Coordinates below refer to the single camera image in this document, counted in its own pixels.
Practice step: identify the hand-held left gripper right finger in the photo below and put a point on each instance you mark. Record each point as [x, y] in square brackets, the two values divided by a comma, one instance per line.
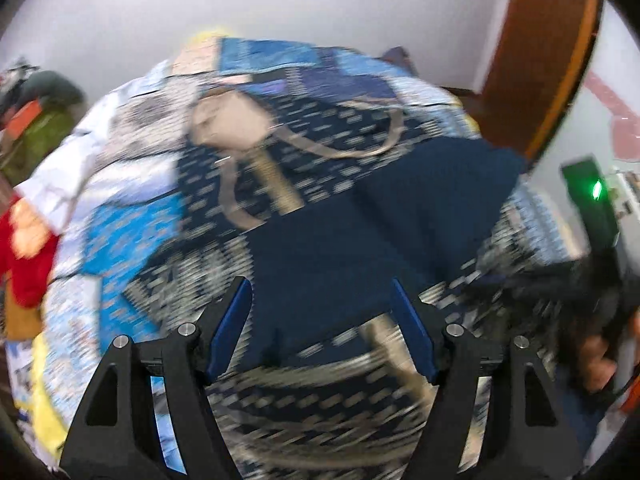
[412, 332]

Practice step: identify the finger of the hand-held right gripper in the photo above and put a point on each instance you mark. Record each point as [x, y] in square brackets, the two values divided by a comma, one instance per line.
[550, 285]

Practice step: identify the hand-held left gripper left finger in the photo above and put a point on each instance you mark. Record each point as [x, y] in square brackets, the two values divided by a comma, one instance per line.
[229, 332]

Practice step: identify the navy printed garment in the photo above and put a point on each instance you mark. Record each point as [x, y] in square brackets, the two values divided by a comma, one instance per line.
[325, 240]

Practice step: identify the person's right hand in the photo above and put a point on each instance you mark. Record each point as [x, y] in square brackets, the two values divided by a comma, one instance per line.
[595, 365]

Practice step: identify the patchwork printed bedsheet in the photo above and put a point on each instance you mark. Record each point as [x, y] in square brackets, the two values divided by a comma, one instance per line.
[125, 220]

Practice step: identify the wooden door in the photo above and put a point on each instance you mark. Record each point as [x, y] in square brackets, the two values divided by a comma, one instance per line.
[540, 60]

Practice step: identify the red cloth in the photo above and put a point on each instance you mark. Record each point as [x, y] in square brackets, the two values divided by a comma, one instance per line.
[30, 275]

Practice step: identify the white cloth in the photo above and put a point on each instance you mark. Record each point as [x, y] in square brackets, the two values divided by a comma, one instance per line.
[55, 180]

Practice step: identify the dark pillow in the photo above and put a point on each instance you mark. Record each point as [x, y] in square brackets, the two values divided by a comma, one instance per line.
[396, 58]

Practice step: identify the grey cloth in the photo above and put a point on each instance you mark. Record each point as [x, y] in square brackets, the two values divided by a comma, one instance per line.
[52, 87]

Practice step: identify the floral printed cloth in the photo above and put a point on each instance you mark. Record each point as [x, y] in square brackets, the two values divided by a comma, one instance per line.
[12, 85]

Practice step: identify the pink wall sticker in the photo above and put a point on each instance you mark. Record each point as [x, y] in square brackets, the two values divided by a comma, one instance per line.
[617, 110]

